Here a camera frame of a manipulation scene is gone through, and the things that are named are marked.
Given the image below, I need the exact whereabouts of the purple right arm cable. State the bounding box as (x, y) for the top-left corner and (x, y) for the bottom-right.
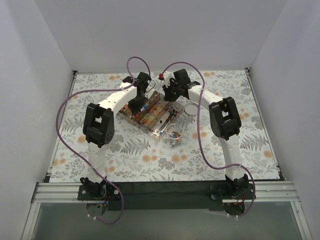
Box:
(162, 61), (256, 218)

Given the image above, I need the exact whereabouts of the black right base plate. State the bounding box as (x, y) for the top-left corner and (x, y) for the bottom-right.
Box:
(208, 181), (256, 218)

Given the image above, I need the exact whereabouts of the round metal jar lid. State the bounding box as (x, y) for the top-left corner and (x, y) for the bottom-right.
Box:
(184, 102), (199, 116)

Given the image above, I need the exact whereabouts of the floral table mat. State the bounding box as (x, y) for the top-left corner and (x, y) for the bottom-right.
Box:
(49, 70), (280, 183)

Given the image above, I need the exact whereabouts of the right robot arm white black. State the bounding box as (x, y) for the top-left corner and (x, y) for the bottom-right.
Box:
(158, 69), (249, 199)

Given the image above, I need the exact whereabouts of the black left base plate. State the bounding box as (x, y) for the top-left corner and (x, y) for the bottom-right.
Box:
(77, 184), (121, 203)

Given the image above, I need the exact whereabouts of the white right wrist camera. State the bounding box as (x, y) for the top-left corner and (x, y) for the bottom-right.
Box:
(158, 71), (173, 86)

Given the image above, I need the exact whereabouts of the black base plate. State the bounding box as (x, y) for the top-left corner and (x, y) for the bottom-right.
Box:
(77, 184), (121, 203)
(208, 181), (256, 218)

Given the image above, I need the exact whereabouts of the aluminium frame rail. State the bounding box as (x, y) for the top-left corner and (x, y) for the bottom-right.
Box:
(21, 180), (312, 240)

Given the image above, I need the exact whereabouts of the clear compartment candy box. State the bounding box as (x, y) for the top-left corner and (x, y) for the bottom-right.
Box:
(118, 91), (184, 141)

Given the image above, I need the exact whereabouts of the clear glass jar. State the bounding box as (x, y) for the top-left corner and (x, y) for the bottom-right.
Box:
(165, 124), (184, 148)

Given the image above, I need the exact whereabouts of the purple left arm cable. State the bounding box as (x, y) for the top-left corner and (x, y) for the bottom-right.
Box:
(56, 56), (157, 225)

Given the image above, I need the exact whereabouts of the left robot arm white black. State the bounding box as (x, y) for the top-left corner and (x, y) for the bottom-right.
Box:
(80, 72), (151, 200)

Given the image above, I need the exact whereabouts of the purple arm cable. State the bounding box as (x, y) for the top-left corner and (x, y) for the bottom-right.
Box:
(162, 61), (256, 218)
(56, 56), (157, 225)

